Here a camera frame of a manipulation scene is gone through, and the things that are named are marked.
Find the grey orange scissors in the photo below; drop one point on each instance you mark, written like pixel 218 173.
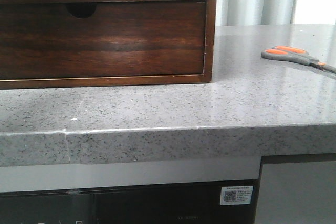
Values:
pixel 295 55

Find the dark wooden drawer cabinet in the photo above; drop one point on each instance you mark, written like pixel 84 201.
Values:
pixel 88 10

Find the black built-in appliance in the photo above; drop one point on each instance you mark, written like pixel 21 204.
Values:
pixel 160 203

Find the white QR code sticker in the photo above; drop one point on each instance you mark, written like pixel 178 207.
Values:
pixel 236 195

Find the grey cabinet door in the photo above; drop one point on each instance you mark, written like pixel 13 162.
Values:
pixel 297 193

